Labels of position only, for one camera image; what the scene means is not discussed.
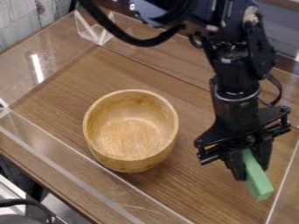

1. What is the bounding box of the black cable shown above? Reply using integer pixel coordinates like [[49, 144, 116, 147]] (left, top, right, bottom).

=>
[[0, 198, 57, 224]]

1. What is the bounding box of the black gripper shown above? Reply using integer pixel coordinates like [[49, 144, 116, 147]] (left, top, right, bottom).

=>
[[193, 82, 291, 181]]

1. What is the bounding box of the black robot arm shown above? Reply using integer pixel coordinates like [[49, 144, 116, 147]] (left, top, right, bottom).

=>
[[79, 0, 291, 181]]

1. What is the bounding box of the brown wooden bowl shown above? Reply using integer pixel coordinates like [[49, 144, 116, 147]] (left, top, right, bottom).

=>
[[83, 89, 179, 173]]

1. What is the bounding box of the clear acrylic tray enclosure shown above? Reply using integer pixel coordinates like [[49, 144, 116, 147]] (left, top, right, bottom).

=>
[[0, 10, 299, 224]]

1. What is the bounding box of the green rectangular block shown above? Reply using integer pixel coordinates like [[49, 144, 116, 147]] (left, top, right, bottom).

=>
[[243, 149, 275, 201]]

